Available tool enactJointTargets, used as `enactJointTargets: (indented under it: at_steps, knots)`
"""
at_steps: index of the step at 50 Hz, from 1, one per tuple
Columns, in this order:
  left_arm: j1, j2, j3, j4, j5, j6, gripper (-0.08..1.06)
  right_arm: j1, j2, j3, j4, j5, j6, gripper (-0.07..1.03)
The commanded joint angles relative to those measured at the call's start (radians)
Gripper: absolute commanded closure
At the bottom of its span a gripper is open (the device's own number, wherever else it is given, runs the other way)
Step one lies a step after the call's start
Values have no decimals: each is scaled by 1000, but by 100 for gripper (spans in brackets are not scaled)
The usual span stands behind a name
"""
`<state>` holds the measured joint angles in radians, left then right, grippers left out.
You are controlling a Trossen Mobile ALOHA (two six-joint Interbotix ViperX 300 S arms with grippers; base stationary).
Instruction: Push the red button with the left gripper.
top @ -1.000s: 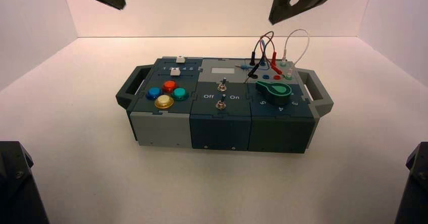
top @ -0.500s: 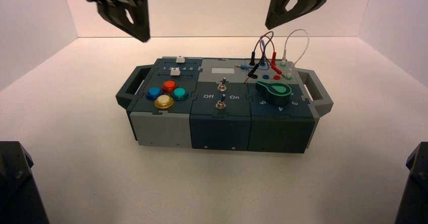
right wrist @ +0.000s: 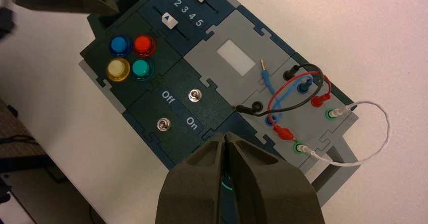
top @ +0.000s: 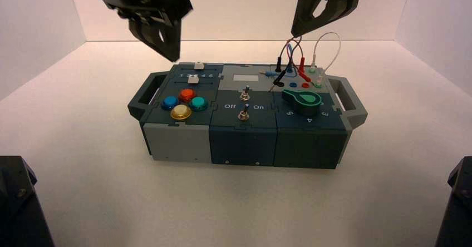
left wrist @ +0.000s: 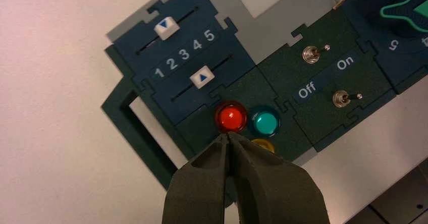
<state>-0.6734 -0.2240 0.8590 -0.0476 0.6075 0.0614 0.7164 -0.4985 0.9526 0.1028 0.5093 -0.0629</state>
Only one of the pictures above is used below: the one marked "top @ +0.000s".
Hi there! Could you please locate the red push button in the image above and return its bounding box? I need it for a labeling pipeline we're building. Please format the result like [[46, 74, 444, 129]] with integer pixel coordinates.
[[179, 88, 196, 103]]

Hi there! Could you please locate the blue push button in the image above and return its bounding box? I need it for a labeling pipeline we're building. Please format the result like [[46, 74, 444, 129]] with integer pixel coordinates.
[[161, 96, 180, 111]]

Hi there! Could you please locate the teal push button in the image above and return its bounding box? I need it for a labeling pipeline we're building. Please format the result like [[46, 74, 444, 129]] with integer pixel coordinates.
[[189, 96, 209, 111]]

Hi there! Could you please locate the yellow push button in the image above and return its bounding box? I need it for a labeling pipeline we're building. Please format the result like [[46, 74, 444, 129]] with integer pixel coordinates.
[[170, 104, 193, 121]]

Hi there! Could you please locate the green rotary knob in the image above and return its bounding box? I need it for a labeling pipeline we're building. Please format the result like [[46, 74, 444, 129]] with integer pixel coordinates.
[[282, 88, 322, 116]]

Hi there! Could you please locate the modular grey-blue control box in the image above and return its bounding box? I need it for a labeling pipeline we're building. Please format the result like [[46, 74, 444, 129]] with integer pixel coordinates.
[[127, 61, 368, 170]]

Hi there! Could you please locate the red banana plug cable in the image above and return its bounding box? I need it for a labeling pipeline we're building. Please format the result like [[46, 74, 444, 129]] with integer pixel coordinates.
[[286, 36, 312, 83]]

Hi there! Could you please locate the black banana plug cable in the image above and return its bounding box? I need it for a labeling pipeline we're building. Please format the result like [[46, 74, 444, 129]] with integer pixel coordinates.
[[268, 36, 302, 92]]

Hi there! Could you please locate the white banana plug cable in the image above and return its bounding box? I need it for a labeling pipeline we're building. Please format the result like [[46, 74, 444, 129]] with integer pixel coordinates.
[[309, 32, 341, 86]]

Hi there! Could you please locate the blue banana plug cable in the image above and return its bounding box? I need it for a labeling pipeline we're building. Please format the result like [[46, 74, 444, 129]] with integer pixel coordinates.
[[259, 43, 296, 78]]

